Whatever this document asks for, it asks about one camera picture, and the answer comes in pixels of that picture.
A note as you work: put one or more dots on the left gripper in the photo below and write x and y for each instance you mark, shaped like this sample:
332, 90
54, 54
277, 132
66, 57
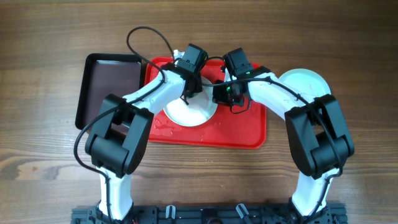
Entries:
198, 87

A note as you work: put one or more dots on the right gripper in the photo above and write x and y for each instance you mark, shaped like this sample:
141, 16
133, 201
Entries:
220, 98

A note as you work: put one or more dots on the white plate with stain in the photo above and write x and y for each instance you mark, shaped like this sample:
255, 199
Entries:
199, 109

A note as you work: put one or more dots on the light blue plate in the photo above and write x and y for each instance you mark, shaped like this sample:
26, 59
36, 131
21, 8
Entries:
306, 81

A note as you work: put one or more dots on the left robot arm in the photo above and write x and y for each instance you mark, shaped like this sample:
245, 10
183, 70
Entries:
120, 132

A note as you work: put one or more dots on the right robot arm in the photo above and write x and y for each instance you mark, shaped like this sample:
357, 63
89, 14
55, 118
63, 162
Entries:
318, 136

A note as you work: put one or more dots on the red plastic tray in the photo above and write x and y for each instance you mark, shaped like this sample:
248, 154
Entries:
226, 128

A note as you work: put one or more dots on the black rectangular tray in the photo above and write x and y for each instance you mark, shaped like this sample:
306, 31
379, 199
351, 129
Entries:
119, 74

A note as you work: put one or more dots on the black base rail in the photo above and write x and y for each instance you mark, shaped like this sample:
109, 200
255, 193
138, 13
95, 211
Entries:
265, 214

